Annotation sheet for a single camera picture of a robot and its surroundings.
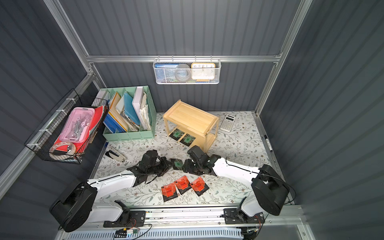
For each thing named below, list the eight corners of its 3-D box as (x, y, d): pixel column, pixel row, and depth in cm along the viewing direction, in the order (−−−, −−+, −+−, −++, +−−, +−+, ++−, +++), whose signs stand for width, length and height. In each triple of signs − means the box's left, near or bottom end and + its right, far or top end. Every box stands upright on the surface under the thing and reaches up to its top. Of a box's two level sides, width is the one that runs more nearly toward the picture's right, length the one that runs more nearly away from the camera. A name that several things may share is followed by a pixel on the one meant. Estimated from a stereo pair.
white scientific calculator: (219, 129, 113) (219, 127, 111) (226, 115, 122) (226, 113, 120) (230, 132, 111) (230, 131, 109) (236, 118, 120) (236, 117, 118)
